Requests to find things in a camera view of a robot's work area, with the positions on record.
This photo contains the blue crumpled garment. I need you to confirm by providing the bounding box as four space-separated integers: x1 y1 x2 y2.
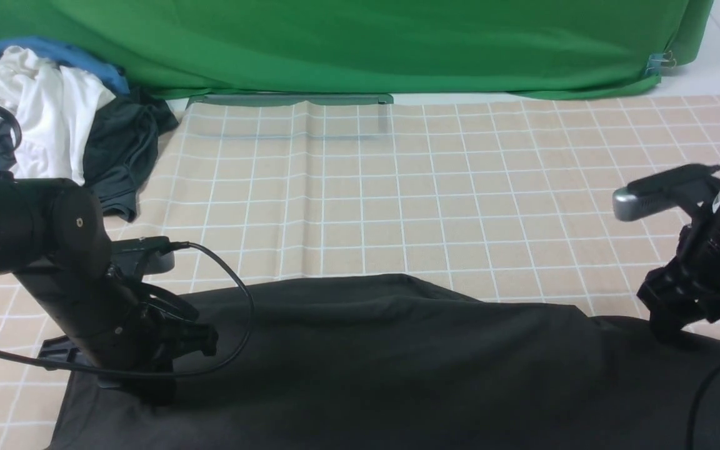
0 36 131 182

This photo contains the green backdrop cloth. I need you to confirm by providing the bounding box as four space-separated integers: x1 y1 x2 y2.
0 1 713 100

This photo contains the gray-green bar under backdrop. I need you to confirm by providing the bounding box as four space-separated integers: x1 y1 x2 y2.
187 93 394 108

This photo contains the beige grid-pattern table mat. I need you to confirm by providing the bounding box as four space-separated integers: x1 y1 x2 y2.
0 94 720 450

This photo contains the dark gray long-sleeve top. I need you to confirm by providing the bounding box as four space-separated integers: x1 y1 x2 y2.
49 274 720 449

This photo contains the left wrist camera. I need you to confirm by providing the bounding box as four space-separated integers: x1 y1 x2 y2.
111 236 176 279

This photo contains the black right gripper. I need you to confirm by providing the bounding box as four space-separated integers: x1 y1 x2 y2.
637 225 720 340

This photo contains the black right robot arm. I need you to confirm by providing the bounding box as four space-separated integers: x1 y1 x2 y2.
626 164 720 339

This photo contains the white crumpled shirt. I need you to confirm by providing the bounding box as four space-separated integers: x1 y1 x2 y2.
0 46 115 185

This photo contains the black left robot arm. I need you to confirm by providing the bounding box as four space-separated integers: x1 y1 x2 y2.
0 179 218 404

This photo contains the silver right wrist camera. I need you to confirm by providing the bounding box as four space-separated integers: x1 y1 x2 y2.
612 163 720 223

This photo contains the dark teal crumpled shirt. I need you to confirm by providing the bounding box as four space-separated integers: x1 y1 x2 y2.
83 86 179 223

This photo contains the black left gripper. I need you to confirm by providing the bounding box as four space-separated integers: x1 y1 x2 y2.
38 284 218 404

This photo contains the binder clip on backdrop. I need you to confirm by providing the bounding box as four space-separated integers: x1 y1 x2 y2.
644 49 678 77

